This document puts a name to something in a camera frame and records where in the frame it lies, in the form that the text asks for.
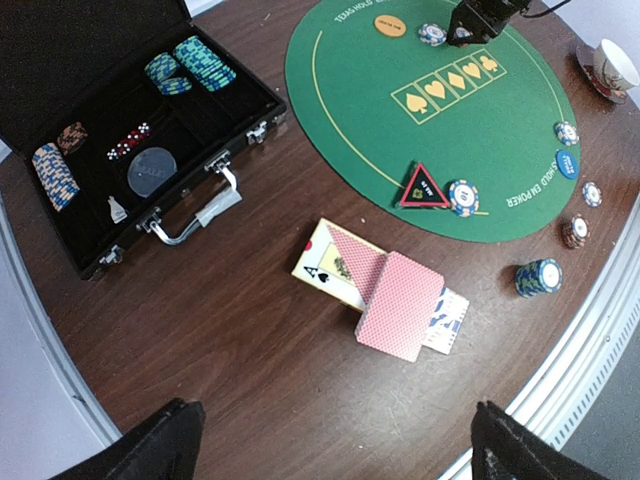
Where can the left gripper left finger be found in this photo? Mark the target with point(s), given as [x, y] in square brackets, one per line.
[166, 445]

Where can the orange round button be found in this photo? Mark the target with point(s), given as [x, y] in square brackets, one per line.
[390, 26]

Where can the red black chips in case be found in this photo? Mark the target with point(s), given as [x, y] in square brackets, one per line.
[71, 138]

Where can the dice row in case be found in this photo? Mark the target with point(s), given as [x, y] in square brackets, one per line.
[132, 140]

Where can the blue yellow card box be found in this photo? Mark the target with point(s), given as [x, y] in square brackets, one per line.
[446, 321]

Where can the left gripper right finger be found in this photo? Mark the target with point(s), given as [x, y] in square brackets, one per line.
[505, 449]

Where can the red black chip stack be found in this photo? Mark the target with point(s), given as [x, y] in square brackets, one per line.
[575, 232]

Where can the blue green chips in case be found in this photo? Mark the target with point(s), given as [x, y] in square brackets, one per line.
[161, 70]

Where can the blue pink chip stack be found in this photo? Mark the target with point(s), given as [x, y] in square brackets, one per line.
[592, 194]

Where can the white patterned teacup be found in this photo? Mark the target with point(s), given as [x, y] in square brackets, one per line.
[613, 67]

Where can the ace of spades card pack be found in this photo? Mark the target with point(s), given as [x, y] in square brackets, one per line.
[340, 263]

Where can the black poker chip case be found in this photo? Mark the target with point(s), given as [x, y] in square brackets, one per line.
[68, 61]

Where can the pink backed card deck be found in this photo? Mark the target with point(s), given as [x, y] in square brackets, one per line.
[396, 318]

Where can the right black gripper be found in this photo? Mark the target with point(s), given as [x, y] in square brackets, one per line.
[479, 21]

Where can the blue small blind button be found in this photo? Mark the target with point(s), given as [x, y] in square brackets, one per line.
[567, 164]

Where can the teal chips in case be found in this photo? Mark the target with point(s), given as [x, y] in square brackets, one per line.
[204, 64]

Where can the small key tag in case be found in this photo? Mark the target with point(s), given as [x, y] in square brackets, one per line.
[117, 212]

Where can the clear dealer button in case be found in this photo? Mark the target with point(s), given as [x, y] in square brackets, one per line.
[149, 170]

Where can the black red triangular button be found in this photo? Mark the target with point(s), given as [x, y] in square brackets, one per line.
[422, 191]

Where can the round green poker mat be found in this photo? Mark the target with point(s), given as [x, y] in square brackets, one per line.
[375, 106]

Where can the blue green chip stack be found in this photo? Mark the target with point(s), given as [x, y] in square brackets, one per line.
[544, 276]

